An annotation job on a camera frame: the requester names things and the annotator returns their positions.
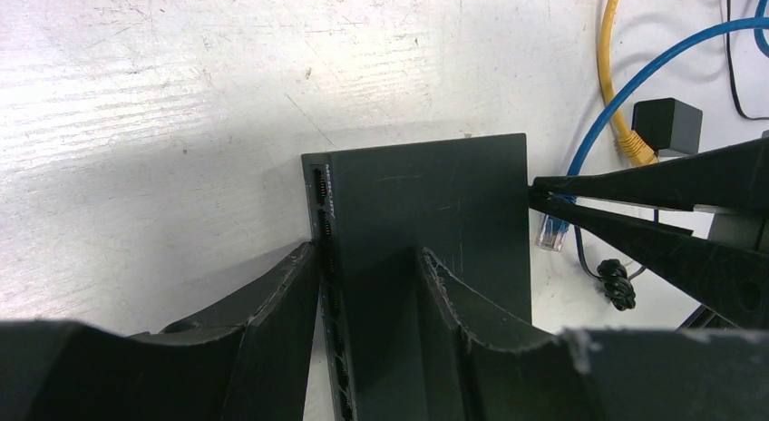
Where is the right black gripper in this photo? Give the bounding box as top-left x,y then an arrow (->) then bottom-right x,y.
530,138 -> 768,329

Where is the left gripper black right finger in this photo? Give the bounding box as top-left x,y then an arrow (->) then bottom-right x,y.
417,248 -> 768,420

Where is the black network switch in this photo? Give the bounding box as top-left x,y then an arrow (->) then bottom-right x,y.
301,133 -> 532,420

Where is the black power adapter with cord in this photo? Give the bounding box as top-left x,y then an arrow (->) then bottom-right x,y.
717,0 -> 768,122

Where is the yellow ethernet cable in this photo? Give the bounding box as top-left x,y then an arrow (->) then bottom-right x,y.
598,0 -> 659,167

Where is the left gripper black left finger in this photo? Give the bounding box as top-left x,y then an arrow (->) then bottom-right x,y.
1,242 -> 319,420

